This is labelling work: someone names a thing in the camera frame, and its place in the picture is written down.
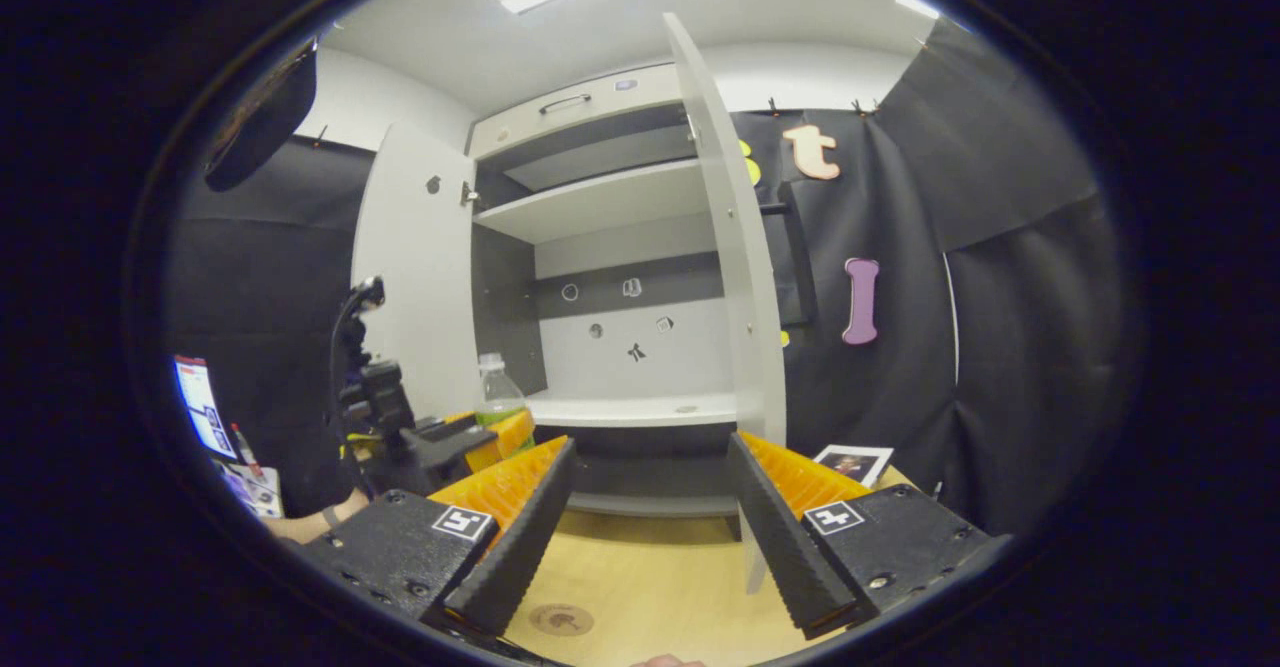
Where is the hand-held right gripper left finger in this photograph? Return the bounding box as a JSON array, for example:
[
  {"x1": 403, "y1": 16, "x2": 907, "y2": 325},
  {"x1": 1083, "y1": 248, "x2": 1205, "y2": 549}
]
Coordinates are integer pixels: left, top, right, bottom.
[{"x1": 300, "y1": 434, "x2": 581, "y2": 640}]

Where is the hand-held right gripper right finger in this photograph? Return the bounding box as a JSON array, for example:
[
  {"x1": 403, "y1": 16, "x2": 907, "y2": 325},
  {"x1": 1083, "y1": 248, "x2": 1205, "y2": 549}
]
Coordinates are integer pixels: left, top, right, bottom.
[{"x1": 727, "y1": 430, "x2": 1011, "y2": 641}]

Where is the person's head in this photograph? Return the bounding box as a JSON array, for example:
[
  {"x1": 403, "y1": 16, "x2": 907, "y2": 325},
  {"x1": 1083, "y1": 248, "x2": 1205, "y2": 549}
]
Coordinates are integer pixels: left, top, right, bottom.
[{"x1": 205, "y1": 39, "x2": 319, "y2": 193}]

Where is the round brown coaster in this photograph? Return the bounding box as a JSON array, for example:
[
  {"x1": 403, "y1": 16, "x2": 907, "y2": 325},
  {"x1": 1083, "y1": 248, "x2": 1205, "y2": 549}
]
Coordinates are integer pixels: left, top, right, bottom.
[{"x1": 528, "y1": 603, "x2": 595, "y2": 638}]

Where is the black door handle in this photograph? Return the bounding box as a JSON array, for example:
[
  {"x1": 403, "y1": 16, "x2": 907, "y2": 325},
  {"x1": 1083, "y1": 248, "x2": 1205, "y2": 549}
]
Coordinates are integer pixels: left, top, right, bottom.
[{"x1": 760, "y1": 182, "x2": 818, "y2": 328}]

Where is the black backdrop cloth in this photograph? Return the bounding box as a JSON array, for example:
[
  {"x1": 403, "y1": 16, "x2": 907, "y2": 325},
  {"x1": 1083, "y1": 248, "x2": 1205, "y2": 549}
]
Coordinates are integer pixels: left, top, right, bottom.
[{"x1": 165, "y1": 17, "x2": 1126, "y2": 538}]

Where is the printed paper sheet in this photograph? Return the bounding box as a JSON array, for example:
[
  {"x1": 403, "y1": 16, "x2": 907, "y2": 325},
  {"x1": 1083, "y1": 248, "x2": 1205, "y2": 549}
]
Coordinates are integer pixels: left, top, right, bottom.
[{"x1": 215, "y1": 457, "x2": 286, "y2": 520}]

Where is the green label plastic bottle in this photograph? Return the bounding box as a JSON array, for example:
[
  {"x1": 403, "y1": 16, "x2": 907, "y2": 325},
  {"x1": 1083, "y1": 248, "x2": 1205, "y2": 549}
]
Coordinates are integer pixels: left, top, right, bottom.
[{"x1": 474, "y1": 352, "x2": 528, "y2": 428}]

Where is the lit tablet screen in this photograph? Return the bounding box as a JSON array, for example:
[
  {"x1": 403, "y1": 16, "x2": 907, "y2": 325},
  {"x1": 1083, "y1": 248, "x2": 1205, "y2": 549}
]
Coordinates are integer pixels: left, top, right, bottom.
[{"x1": 172, "y1": 354, "x2": 239, "y2": 461}]

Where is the white cabinet drawer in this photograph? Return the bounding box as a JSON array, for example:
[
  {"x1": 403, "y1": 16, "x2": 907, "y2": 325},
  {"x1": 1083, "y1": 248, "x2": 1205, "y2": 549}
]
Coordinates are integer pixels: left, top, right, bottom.
[{"x1": 468, "y1": 62, "x2": 686, "y2": 160}]

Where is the white framed photo card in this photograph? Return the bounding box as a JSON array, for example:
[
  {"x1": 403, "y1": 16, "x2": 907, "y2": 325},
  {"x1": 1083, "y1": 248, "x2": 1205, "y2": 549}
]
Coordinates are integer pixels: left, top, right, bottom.
[{"x1": 812, "y1": 444, "x2": 895, "y2": 488}]

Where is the red pen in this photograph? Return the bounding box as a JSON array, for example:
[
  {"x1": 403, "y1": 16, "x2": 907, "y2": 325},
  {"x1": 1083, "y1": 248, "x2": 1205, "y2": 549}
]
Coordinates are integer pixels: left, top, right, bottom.
[{"x1": 230, "y1": 422, "x2": 263, "y2": 478}]

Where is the white cabinet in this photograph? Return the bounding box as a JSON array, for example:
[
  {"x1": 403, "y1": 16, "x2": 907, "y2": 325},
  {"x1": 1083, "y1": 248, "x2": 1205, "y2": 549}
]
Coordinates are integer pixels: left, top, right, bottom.
[{"x1": 465, "y1": 62, "x2": 746, "y2": 538}]

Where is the white cabinet door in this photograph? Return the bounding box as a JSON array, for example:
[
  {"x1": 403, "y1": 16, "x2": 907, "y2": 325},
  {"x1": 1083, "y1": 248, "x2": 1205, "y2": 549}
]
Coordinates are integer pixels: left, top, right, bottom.
[
  {"x1": 663, "y1": 12, "x2": 788, "y2": 596},
  {"x1": 350, "y1": 122, "x2": 483, "y2": 423}
]

